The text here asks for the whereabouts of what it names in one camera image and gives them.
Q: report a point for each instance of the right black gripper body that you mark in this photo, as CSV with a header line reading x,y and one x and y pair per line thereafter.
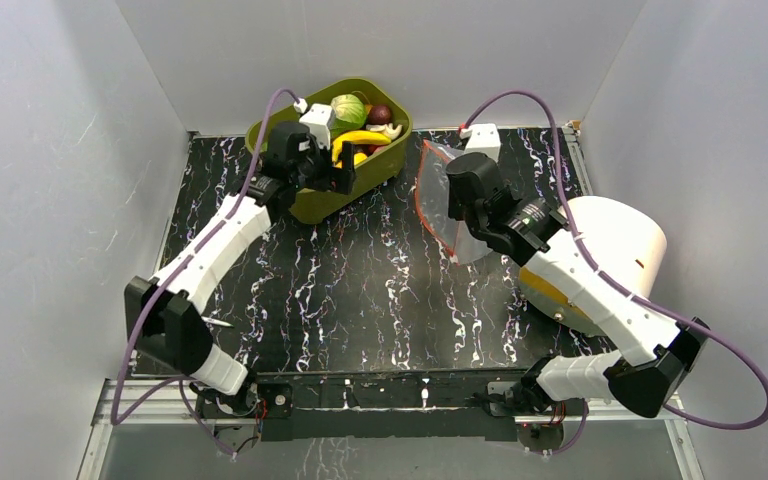
x,y
475,221

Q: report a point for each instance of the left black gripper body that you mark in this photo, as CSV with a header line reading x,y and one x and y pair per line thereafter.
x,y
317,174

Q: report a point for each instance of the yellow banana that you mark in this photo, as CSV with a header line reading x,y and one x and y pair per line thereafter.
x,y
359,137
359,158

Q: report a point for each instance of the clear zip top bag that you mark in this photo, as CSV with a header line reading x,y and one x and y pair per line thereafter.
x,y
431,198

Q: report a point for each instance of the green white cabbage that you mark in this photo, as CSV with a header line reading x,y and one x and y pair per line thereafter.
x,y
349,111

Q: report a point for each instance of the dark purple fruit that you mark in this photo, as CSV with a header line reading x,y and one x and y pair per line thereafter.
x,y
379,115

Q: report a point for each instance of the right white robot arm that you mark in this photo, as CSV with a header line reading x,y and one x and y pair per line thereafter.
x,y
653,353

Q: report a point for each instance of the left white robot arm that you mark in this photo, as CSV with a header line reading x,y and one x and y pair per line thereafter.
x,y
164,313

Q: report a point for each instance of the olive green plastic bin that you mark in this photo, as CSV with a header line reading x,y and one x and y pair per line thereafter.
x,y
383,162

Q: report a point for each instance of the white orange cylinder drum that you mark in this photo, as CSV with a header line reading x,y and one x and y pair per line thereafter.
x,y
626,242

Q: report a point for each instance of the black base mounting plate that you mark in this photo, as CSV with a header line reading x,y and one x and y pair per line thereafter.
x,y
486,402

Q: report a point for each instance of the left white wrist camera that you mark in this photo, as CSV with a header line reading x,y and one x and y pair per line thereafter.
x,y
319,119

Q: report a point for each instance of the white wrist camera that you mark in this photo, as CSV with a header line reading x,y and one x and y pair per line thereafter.
x,y
482,138
319,119

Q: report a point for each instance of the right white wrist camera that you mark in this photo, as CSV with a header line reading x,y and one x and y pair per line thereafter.
x,y
482,138

